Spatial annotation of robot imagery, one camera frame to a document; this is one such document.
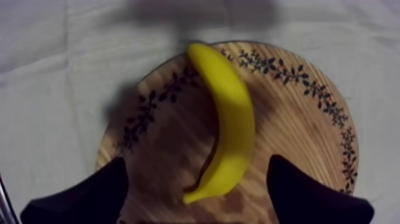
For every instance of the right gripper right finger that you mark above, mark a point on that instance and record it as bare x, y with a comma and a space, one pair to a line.
309, 203

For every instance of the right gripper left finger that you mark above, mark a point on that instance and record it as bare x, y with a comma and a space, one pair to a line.
90, 200

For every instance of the round wooden board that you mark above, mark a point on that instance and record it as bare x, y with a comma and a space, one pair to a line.
297, 125

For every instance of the yellow toy banana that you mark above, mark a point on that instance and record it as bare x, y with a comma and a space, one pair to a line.
232, 125

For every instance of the silver metal bar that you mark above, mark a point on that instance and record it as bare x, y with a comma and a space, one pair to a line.
5, 203

